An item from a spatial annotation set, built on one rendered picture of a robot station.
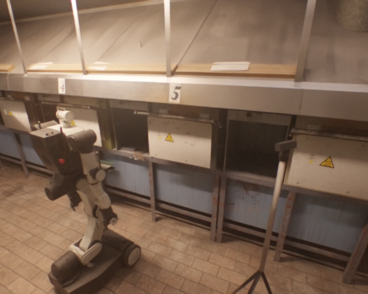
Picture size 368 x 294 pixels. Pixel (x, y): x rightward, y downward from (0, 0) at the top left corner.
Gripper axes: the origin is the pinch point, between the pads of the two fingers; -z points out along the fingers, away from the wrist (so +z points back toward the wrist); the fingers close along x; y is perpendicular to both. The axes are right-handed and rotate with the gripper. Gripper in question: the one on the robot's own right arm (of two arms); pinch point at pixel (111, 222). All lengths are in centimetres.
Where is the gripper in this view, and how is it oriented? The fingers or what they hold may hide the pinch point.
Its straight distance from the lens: 194.1
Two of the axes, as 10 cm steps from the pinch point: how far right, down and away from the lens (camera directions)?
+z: -1.0, -8.5, -5.2
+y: -8.6, -1.9, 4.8
